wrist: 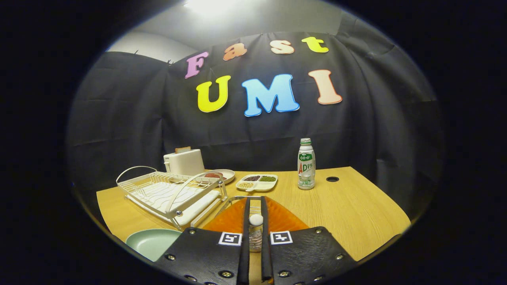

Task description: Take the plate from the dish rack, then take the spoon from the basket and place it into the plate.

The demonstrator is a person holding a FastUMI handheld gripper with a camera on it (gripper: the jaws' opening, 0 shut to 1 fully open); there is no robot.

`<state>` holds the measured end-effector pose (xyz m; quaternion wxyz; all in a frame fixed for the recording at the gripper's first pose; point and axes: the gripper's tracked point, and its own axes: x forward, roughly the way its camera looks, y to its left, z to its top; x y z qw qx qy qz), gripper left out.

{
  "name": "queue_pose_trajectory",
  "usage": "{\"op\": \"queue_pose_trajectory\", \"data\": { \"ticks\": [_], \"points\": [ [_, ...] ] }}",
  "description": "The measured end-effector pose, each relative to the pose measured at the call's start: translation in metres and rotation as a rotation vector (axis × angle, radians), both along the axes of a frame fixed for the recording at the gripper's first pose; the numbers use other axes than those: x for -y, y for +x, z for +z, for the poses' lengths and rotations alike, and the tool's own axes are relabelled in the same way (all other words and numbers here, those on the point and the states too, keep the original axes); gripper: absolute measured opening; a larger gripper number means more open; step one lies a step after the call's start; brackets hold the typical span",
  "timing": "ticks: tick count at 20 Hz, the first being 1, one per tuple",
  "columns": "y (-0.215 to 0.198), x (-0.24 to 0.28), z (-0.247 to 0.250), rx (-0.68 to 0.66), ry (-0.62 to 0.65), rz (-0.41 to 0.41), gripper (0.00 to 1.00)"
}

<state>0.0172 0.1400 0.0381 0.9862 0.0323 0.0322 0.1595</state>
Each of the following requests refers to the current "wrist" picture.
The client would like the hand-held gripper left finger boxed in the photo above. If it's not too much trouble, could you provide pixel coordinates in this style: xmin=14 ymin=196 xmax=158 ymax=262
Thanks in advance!
xmin=154 ymin=197 xmax=251 ymax=285

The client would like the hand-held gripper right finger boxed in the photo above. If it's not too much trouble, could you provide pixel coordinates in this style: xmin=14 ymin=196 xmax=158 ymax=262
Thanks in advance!
xmin=260 ymin=196 xmax=357 ymax=285

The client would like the white toaster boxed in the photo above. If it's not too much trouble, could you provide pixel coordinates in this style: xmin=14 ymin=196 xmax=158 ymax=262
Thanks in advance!
xmin=163 ymin=149 xmax=206 ymax=177

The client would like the white drip tray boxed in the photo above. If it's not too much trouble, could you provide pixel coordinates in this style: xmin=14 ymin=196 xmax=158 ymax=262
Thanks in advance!
xmin=127 ymin=182 xmax=221 ymax=226

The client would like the metal spoon with white knob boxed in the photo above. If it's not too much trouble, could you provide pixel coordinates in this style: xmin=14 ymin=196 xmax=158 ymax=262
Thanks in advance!
xmin=248 ymin=214 xmax=264 ymax=253

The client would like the metal wire mesh basket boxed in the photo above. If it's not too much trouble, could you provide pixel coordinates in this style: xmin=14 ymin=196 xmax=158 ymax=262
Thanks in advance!
xmin=214 ymin=195 xmax=263 ymax=218

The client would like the white drink bottle green label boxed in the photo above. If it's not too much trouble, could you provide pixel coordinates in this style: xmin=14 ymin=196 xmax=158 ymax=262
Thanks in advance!
xmin=297 ymin=138 xmax=316 ymax=190

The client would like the pale green plate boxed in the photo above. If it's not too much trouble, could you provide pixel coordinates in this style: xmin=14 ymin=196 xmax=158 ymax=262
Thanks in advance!
xmin=126 ymin=228 xmax=183 ymax=262

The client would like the white divided tray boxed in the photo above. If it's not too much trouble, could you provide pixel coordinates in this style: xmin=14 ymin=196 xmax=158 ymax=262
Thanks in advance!
xmin=236 ymin=174 xmax=278 ymax=192

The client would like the beige plate with meat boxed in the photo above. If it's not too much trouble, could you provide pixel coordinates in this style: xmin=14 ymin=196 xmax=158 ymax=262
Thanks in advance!
xmin=202 ymin=169 xmax=236 ymax=184

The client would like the white wire dish rack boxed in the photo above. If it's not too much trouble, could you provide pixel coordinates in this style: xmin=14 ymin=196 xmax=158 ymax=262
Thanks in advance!
xmin=116 ymin=165 xmax=229 ymax=231

